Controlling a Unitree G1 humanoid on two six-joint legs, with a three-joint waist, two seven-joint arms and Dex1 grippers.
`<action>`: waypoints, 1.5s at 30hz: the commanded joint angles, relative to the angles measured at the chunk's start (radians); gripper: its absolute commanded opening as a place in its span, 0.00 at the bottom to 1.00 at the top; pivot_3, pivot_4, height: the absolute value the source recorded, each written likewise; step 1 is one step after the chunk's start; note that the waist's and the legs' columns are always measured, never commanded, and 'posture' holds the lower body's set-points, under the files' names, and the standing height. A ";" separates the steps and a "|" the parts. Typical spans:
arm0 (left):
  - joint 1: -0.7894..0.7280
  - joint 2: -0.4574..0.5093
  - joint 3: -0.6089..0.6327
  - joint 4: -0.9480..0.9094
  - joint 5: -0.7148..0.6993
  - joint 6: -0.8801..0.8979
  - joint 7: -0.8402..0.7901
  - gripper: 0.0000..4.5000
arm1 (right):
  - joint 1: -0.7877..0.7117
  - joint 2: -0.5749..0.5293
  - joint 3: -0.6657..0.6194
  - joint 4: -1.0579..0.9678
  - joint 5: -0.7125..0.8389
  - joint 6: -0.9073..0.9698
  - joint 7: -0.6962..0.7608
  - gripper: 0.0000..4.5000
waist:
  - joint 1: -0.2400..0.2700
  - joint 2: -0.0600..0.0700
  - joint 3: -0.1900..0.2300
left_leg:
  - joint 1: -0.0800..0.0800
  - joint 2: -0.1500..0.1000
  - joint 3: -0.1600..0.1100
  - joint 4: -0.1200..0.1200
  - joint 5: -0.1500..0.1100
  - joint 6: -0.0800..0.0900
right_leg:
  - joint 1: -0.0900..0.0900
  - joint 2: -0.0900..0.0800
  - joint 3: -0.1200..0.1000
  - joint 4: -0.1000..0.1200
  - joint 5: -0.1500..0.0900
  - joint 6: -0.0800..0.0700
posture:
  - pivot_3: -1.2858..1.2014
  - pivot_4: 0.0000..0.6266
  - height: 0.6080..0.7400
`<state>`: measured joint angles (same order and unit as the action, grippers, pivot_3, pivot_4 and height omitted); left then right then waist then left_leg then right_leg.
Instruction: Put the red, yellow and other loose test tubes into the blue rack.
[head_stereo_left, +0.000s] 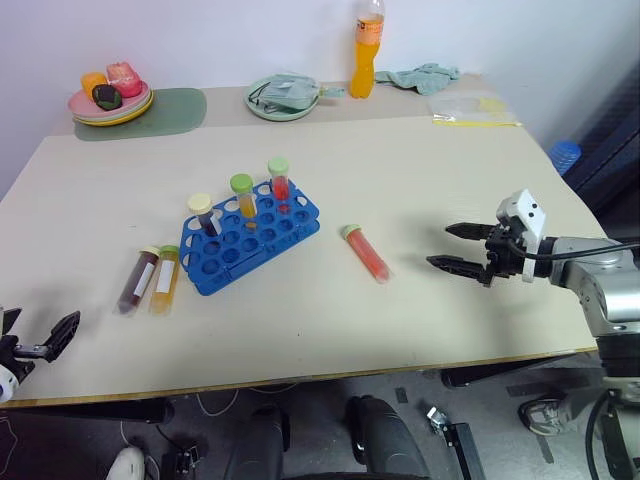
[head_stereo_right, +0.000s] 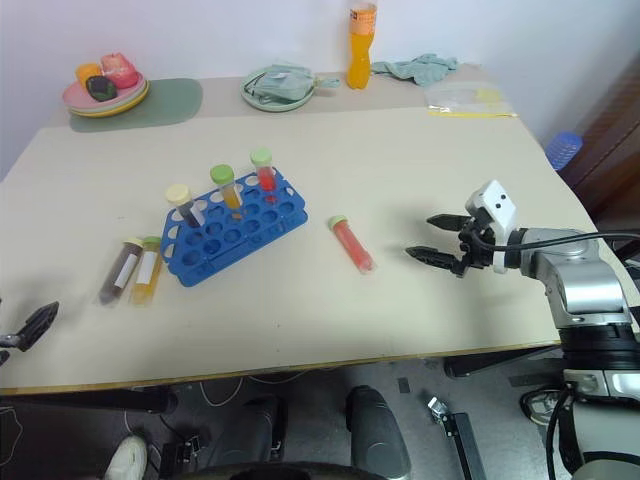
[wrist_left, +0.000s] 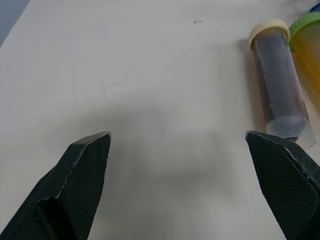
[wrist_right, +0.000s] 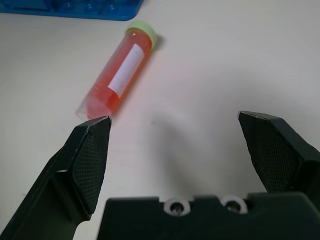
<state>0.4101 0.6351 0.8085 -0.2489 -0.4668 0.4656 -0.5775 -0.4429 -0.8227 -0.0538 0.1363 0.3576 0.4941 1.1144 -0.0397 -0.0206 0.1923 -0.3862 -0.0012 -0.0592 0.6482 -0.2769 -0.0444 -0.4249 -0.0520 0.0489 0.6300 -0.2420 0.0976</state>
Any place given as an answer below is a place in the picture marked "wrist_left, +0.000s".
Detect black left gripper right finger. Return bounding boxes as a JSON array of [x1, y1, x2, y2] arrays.
[[245, 130, 320, 240]]

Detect green-capped yellow tube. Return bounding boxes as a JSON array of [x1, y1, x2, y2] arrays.
[[288, 12, 320, 141]]

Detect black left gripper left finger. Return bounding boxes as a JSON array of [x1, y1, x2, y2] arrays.
[[0, 130, 112, 240]]

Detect cream-capped dark tube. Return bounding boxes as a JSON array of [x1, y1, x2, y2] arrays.
[[248, 18, 316, 151]]

